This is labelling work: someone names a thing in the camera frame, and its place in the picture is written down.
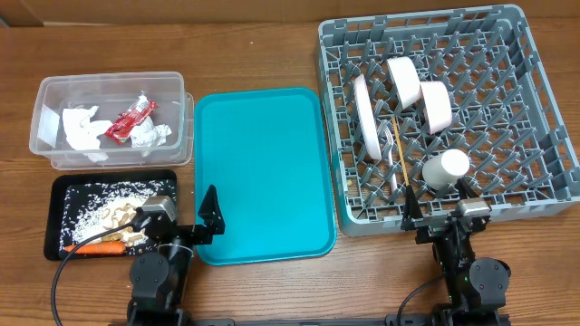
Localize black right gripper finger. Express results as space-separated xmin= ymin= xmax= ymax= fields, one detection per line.
xmin=402 ymin=185 xmax=423 ymax=222
xmin=455 ymin=177 xmax=479 ymax=200

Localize wooden chopstick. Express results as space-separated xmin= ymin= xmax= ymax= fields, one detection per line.
xmin=392 ymin=116 xmax=410 ymax=187

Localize teal plastic tray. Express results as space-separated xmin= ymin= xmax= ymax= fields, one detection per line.
xmin=194 ymin=87 xmax=337 ymax=266

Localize clear plastic bin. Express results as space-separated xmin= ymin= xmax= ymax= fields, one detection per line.
xmin=29 ymin=72 xmax=194 ymax=170

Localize small pink plate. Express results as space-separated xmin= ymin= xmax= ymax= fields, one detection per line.
xmin=420 ymin=81 xmax=452 ymax=134

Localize black tray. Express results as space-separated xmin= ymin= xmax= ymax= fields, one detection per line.
xmin=43 ymin=169 xmax=178 ymax=261

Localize red snack wrapper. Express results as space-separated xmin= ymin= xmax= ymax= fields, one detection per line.
xmin=104 ymin=94 xmax=159 ymax=145

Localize grey dishwasher rack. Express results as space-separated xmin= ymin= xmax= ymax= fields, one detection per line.
xmin=317 ymin=5 xmax=579 ymax=236

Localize large pink plate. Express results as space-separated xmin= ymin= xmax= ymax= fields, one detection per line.
xmin=353 ymin=74 xmax=382 ymax=160

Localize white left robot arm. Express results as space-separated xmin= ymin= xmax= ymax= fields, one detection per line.
xmin=127 ymin=185 xmax=226 ymax=325

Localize white plastic fork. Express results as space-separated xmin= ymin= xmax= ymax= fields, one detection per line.
xmin=379 ymin=120 xmax=398 ymax=193

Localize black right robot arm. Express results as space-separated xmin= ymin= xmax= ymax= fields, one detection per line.
xmin=395 ymin=177 xmax=511 ymax=326

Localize white cup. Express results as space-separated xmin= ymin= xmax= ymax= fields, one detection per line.
xmin=422 ymin=149 xmax=469 ymax=189

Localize orange carrot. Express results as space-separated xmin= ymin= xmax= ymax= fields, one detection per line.
xmin=75 ymin=241 xmax=126 ymax=255

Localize white bowl with peanuts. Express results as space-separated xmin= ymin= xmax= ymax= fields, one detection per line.
xmin=387 ymin=57 xmax=421 ymax=109

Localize spilled rice and peanuts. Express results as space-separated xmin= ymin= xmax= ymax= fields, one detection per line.
xmin=58 ymin=179 xmax=177 ymax=256

